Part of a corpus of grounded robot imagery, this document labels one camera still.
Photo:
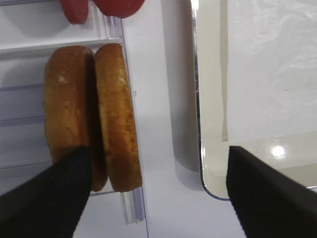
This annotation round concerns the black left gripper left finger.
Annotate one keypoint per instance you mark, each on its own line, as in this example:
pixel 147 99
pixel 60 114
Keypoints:
pixel 51 204

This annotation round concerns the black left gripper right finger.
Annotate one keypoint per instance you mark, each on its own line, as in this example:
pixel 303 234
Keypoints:
pixel 267 203

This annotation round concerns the bun slice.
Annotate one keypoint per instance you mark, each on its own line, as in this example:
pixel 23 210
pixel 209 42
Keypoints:
pixel 117 118
pixel 72 109

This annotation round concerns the left red tomato slice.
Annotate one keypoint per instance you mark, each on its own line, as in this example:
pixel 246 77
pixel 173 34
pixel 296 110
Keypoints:
pixel 76 11

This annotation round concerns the red tomato slice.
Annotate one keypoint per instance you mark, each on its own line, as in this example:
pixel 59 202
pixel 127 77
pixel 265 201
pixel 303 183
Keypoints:
pixel 119 8
pixel 76 11

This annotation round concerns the right red tomato slice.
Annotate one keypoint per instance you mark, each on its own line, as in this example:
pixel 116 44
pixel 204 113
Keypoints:
pixel 119 8

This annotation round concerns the cream metal tray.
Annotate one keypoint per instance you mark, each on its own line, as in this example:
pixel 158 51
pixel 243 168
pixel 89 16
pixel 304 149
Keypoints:
pixel 293 155

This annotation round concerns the white paper liner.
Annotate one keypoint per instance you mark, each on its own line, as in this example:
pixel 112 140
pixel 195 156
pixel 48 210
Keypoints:
pixel 272 68

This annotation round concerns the left clear acrylic rack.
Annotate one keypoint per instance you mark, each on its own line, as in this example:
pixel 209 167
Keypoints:
pixel 30 30

